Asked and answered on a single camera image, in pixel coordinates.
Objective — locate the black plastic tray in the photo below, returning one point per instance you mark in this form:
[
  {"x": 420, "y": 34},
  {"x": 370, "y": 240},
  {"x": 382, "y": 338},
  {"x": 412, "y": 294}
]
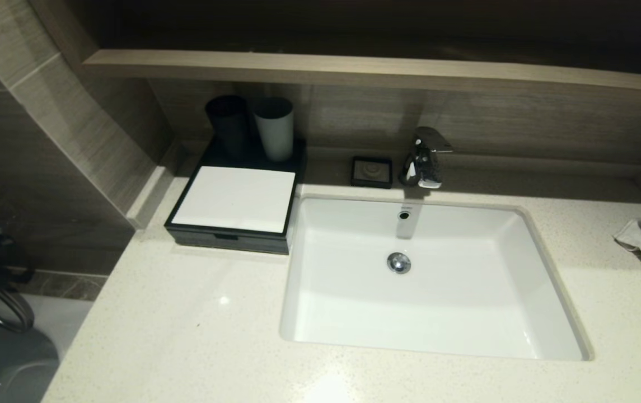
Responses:
[{"x": 225, "y": 240}]

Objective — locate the round black dish metal centre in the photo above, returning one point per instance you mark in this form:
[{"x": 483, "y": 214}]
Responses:
[{"x": 229, "y": 124}]

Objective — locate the black amenity tray with drawer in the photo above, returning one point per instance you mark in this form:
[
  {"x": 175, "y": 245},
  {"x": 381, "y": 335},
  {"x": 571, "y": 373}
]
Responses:
[{"x": 242, "y": 159}]

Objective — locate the black soap dish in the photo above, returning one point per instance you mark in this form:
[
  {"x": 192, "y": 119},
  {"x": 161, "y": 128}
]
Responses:
[{"x": 372, "y": 170}]

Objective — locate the grey cup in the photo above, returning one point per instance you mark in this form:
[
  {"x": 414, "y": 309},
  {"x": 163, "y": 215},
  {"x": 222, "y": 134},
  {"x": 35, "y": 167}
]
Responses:
[{"x": 272, "y": 134}]

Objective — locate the white ribbed mat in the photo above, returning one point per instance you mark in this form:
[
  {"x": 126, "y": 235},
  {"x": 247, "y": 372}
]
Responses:
[{"x": 236, "y": 196}]

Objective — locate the chrome drain plug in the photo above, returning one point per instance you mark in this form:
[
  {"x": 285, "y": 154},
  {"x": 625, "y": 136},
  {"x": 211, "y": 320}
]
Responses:
[{"x": 399, "y": 263}]

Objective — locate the chrome faucet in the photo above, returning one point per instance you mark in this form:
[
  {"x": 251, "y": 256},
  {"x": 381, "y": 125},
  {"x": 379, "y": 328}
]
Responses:
[{"x": 426, "y": 162}]

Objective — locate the white sink basin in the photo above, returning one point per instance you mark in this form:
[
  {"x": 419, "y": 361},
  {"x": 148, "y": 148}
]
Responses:
[{"x": 466, "y": 291}]

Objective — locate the grey toilet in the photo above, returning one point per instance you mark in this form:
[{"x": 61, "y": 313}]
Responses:
[{"x": 12, "y": 375}]

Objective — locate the wooden wall shelf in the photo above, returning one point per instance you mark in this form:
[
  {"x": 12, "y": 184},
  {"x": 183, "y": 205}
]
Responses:
[{"x": 354, "y": 70}]

